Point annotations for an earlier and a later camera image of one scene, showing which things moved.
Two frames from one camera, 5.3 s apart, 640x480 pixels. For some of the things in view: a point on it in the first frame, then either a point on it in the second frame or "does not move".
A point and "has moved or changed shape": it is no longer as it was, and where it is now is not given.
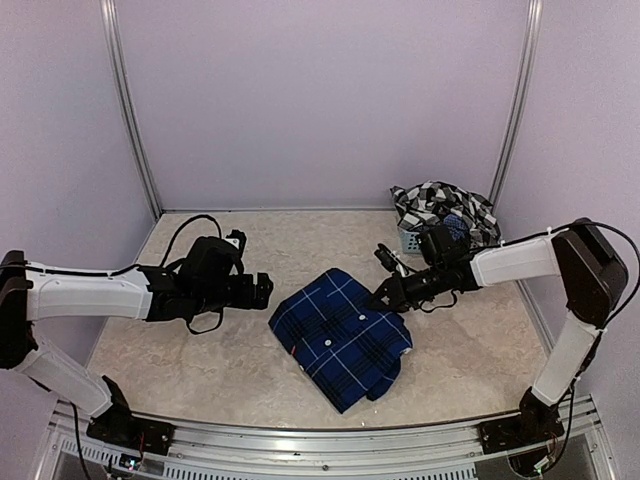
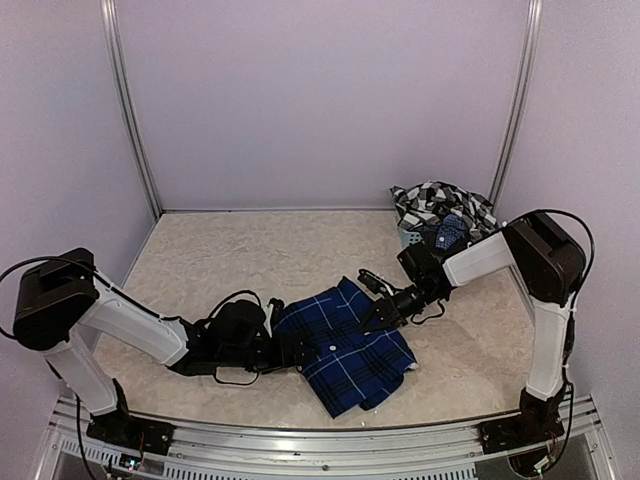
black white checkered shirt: [428, 202] does not move
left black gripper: [262, 293] to [292, 357]
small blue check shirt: [457, 227] does not move
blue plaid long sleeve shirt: [350, 347] has moved or changed shape
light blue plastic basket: [409, 242] does not move
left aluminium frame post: [111, 21] does not move
